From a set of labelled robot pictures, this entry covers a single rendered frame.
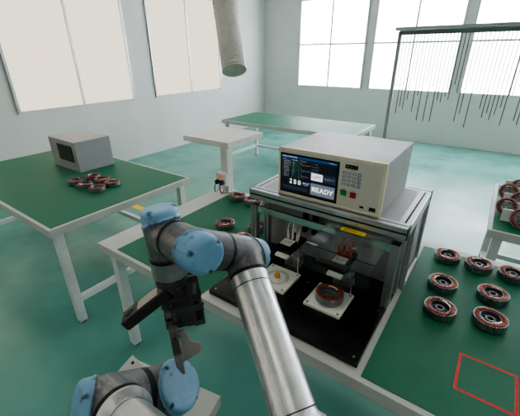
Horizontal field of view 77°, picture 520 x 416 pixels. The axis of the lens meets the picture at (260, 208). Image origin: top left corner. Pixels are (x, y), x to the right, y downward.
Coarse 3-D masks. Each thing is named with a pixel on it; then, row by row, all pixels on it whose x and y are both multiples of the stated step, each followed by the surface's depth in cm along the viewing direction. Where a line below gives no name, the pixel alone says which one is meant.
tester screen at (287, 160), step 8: (288, 160) 134; (296, 160) 132; (304, 160) 130; (312, 160) 128; (288, 168) 136; (296, 168) 133; (304, 168) 131; (312, 168) 129; (320, 168) 127; (328, 168) 125; (336, 168) 123; (288, 176) 137; (296, 176) 135; (304, 176) 133; (328, 176) 126; (336, 176) 124; (288, 184) 138; (304, 184) 134; (320, 184) 129; (328, 184) 128; (304, 192) 135
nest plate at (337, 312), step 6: (312, 294) 133; (348, 294) 133; (306, 300) 129; (312, 300) 129; (348, 300) 129; (312, 306) 127; (318, 306) 126; (324, 306) 126; (342, 306) 126; (324, 312) 124; (330, 312) 124; (336, 312) 123; (342, 312) 123; (336, 318) 122
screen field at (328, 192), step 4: (312, 184) 132; (316, 184) 131; (312, 188) 132; (316, 188) 131; (320, 188) 130; (324, 188) 129; (328, 188) 128; (332, 188) 127; (312, 192) 133; (316, 192) 132; (320, 192) 131; (324, 192) 130; (328, 192) 129; (332, 192) 128; (320, 196) 131; (324, 196) 130; (328, 196) 129; (332, 196) 128
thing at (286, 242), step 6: (282, 240) 144; (288, 240) 144; (294, 240) 144; (300, 240) 149; (282, 246) 141; (288, 246) 140; (294, 246) 142; (282, 252) 142; (288, 252) 140; (294, 252) 143
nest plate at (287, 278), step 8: (272, 264) 152; (272, 272) 146; (280, 272) 146; (288, 272) 146; (272, 280) 141; (280, 280) 141; (288, 280) 141; (296, 280) 142; (280, 288) 136; (288, 288) 137
